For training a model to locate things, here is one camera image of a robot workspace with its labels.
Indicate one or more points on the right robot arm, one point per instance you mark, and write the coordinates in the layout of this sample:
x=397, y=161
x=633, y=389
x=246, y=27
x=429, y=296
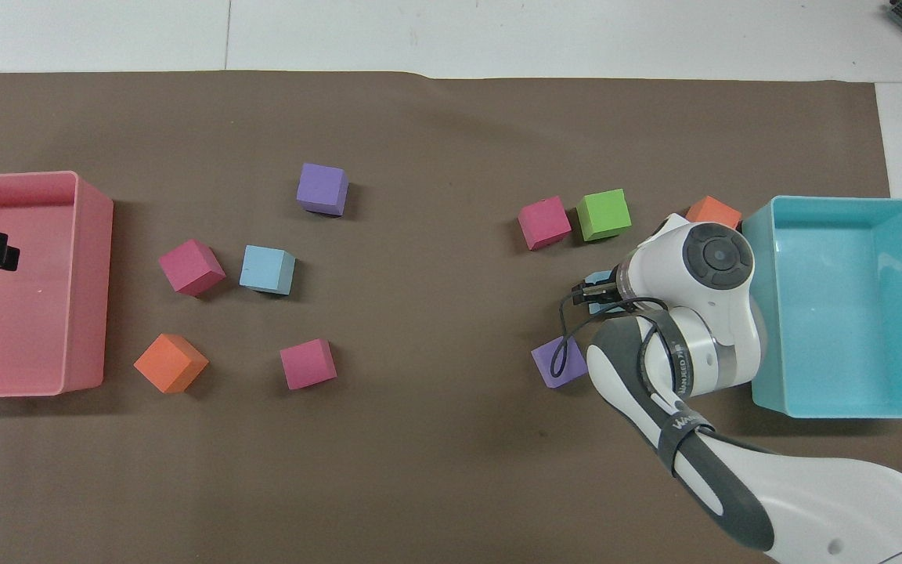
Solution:
x=733, y=329

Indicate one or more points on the magenta foam block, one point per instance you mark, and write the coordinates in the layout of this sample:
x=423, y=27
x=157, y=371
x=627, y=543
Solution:
x=543, y=223
x=307, y=364
x=189, y=266

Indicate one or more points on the purple foam block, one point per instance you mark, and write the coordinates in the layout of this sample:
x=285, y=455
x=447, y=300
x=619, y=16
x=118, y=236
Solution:
x=321, y=187
x=568, y=368

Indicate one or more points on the light blue foam block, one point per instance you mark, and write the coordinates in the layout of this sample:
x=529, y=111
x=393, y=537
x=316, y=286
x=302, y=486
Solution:
x=265, y=268
x=601, y=276

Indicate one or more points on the green foam block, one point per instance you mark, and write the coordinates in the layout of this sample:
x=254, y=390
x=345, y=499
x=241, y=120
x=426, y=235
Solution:
x=602, y=215

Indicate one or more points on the orange foam block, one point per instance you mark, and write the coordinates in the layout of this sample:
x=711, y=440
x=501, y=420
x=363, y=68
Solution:
x=169, y=362
x=714, y=212

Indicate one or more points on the cyan plastic bin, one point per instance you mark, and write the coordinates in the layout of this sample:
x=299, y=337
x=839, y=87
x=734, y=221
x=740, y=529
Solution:
x=850, y=313

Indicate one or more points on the pink plastic bin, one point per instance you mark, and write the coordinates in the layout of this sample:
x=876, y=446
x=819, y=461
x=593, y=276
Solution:
x=44, y=313

